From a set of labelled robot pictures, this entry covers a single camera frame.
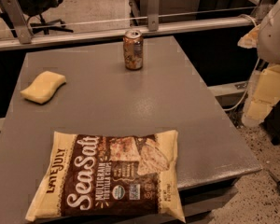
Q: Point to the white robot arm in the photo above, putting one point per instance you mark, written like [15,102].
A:
[266,39]

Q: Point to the brown sea salt chip bag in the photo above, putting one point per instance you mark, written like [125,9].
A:
[109,175]

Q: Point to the black office chair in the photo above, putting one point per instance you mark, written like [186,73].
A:
[33,8]

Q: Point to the metal guard rail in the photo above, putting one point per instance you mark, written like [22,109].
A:
[97,19]

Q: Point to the yellow sponge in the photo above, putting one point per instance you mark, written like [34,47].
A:
[43,87]

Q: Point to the orange soda can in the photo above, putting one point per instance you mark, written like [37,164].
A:
[133,49]

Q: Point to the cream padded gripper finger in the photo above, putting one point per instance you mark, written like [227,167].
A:
[268,88]
[255,112]

